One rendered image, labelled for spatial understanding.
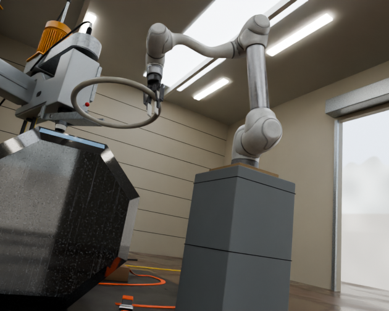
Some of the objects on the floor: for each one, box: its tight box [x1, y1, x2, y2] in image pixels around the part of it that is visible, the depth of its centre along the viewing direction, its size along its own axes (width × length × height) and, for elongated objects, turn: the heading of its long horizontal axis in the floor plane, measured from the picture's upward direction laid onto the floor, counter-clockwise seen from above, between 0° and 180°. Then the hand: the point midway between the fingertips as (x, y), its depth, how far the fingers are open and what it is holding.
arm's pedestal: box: [175, 165, 296, 311], centre depth 158 cm, size 50×50×80 cm
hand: (152, 109), depth 156 cm, fingers closed on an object, 3 cm apart
